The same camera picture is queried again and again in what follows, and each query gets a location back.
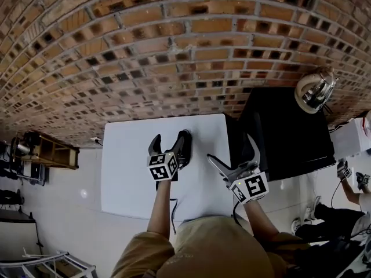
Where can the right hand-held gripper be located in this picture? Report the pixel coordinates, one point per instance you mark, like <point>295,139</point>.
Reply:
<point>252,185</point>

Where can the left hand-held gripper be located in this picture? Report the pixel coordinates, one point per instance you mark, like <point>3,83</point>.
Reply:
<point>162,166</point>

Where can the person's left forearm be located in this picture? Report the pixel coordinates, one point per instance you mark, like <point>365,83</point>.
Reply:
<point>160,207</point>

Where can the person's right forearm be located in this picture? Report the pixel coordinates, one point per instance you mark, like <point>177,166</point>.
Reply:
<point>258,219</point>

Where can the white table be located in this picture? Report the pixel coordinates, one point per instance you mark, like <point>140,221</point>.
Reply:
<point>130,169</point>

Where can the black cabinet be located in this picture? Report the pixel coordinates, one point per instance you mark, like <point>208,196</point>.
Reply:
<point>290,138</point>

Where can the person's tan shirt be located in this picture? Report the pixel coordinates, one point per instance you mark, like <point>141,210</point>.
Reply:
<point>214,250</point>

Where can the silver metal kettle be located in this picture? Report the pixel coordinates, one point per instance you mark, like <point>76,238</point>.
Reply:
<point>316,91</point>

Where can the wooden shelf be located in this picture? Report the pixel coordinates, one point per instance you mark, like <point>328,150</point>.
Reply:
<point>58,153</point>

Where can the white box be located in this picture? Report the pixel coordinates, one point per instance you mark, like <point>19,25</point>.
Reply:
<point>352,139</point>

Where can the white metal rack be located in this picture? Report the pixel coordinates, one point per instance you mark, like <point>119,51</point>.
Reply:
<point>52,263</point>

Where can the white wall socket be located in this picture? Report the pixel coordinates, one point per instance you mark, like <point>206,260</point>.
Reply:
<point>96,141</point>

